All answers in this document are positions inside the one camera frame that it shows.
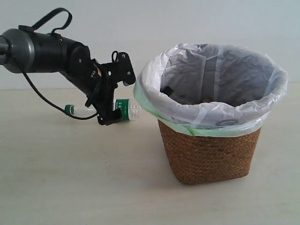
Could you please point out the red label clear bottle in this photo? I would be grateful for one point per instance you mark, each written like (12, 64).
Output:
(171, 93)

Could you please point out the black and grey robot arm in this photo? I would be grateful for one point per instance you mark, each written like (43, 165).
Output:
(24, 52)

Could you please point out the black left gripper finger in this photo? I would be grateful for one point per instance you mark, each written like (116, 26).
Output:
(102, 121)
(116, 115)

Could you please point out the woven wicker waste basket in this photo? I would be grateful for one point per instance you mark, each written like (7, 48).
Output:
(199, 159)

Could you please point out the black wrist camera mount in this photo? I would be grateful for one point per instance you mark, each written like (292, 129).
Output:
(123, 68)

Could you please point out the white and green bin liner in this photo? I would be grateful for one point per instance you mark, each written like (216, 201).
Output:
(229, 90)

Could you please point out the green label water bottle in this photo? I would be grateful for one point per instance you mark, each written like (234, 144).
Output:
(128, 110)

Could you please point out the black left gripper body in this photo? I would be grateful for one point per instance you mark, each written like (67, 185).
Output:
(101, 97)

